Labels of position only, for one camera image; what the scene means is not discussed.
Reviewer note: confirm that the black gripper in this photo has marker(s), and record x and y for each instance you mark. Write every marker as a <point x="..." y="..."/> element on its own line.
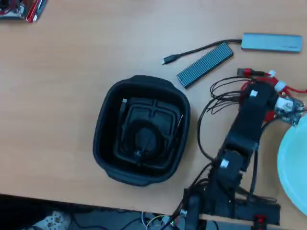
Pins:
<point x="269" y="98"/>

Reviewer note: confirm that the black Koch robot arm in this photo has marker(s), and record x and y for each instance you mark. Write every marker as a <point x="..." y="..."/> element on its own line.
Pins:
<point x="244" y="124"/>

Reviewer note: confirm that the black square bowl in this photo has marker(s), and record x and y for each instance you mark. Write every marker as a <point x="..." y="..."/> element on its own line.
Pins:
<point x="108" y="143"/>

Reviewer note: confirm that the light blue plate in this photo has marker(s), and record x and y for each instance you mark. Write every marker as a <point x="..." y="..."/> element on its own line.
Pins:
<point x="296" y="165"/>

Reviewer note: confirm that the black robot wiring bundle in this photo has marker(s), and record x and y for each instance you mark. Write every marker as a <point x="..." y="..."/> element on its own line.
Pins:
<point x="200" y="134"/>

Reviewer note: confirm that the red table clamp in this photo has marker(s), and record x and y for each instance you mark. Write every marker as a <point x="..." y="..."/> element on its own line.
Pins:
<point x="260" y="221"/>

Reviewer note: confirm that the white perforated shoe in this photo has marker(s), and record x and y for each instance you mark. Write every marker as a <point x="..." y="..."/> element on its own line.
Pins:
<point x="52" y="220"/>

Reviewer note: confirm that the red flat box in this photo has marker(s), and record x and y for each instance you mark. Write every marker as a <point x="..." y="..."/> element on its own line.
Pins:
<point x="36" y="10"/>

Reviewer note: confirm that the red and white box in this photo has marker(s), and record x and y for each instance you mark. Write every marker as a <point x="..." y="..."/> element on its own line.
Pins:
<point x="10" y="9"/>

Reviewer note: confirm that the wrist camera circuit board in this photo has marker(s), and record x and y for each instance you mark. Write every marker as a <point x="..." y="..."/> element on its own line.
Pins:
<point x="287" y="107"/>

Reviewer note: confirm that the dark ribbed SSD enclosure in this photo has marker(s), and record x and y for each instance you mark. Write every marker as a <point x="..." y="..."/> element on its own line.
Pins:
<point x="204" y="64"/>

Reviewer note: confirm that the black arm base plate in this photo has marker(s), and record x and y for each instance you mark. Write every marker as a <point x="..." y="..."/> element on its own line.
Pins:
<point x="259" y="210"/>

